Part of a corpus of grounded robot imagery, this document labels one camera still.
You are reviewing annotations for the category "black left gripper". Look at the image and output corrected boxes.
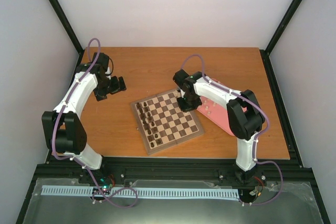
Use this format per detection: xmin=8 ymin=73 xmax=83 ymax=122
xmin=94 ymin=76 xmax=127 ymax=101

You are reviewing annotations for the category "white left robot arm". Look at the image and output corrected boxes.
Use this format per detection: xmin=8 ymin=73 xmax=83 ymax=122
xmin=41 ymin=52 xmax=127 ymax=184

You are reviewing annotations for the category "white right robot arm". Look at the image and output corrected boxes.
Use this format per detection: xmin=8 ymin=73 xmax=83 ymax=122
xmin=173 ymin=69 xmax=266 ymax=172

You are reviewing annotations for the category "wooden chess board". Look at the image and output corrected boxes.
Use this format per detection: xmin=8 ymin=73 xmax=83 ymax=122
xmin=131 ymin=89 xmax=204 ymax=155

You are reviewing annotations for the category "pink plastic tray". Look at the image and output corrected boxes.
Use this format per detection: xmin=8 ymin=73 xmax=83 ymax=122
xmin=194 ymin=77 xmax=237 ymax=136

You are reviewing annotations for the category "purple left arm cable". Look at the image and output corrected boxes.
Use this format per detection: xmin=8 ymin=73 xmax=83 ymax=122
xmin=51 ymin=37 xmax=138 ymax=207

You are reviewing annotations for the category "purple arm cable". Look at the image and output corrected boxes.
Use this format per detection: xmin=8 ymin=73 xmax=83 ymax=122
xmin=51 ymin=37 xmax=138 ymax=207
xmin=181 ymin=54 xmax=284 ymax=207

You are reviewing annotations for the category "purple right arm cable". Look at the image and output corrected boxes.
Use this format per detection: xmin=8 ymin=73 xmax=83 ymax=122
xmin=181 ymin=54 xmax=284 ymax=207

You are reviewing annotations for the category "light blue cable duct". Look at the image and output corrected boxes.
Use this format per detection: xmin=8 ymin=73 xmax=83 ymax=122
xmin=40 ymin=185 xmax=239 ymax=201

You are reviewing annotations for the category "black aluminium base frame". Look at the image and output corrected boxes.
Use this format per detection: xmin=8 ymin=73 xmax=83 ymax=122
xmin=17 ymin=50 xmax=330 ymax=223

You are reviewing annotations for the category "black left frame post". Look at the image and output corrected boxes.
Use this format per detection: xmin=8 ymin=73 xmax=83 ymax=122
xmin=48 ymin=0 xmax=84 ymax=54

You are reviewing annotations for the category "black frame post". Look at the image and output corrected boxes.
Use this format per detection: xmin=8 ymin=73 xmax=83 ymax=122
xmin=265 ymin=0 xmax=303 ymax=57
xmin=48 ymin=0 xmax=84 ymax=54

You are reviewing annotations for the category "black right frame post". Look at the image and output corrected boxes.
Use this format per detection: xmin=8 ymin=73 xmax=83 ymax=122
xmin=265 ymin=0 xmax=303 ymax=57

